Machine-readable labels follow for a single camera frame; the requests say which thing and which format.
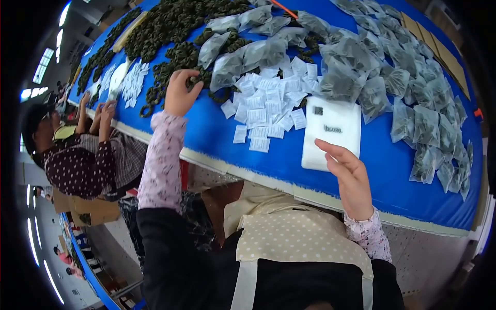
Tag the person's right hand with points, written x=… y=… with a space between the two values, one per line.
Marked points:
x=350 y=182

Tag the person's left hand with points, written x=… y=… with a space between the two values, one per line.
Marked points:
x=177 y=97

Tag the person's left fingers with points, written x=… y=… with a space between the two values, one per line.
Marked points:
x=170 y=81

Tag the person's left thumb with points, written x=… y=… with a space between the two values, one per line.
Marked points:
x=197 y=91

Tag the person's left index finger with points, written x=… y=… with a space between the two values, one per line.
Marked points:
x=188 y=73

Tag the person's right index finger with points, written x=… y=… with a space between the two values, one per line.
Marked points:
x=330 y=158

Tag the person's right thumb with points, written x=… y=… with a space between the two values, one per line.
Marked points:
x=329 y=146

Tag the pile of white sachets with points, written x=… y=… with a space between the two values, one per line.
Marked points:
x=267 y=104
x=133 y=83

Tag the blue table cover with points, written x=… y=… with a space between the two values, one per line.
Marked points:
x=211 y=135

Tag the pile of dark green rings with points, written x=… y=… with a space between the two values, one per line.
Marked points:
x=170 y=27

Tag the small stack of white bags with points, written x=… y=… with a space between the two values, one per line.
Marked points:
x=117 y=79

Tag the wooden board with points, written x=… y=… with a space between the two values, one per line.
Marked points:
x=130 y=31

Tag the row of dark green rings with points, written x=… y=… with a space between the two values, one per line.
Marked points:
x=100 y=54

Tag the pile of filled clear bags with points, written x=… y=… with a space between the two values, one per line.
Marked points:
x=387 y=77

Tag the orange stick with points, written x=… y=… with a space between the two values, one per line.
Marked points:
x=285 y=9

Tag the window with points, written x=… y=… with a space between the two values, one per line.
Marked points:
x=42 y=66

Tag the person's body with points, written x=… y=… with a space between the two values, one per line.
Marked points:
x=279 y=279

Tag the stack of cardboard sheets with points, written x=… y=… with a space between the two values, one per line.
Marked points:
x=438 y=50

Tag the cardboard box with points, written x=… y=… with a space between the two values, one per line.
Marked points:
x=91 y=211

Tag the small orange object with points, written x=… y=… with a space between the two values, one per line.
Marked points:
x=478 y=114

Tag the long blue table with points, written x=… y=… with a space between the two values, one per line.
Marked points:
x=87 y=267

